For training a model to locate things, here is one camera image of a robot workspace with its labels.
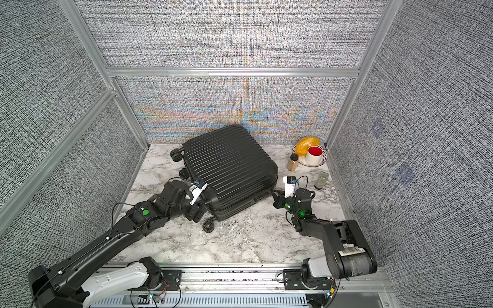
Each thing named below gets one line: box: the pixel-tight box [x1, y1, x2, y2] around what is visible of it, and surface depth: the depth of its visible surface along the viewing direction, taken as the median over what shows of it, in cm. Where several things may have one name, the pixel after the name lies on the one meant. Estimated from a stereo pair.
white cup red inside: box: [304, 145, 324, 166], surface depth 108 cm
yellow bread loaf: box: [295, 136, 321, 157], surface depth 114 cm
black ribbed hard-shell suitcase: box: [170, 123, 279, 233], surface depth 87 cm
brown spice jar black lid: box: [287, 153, 299, 172], surface depth 105 cm
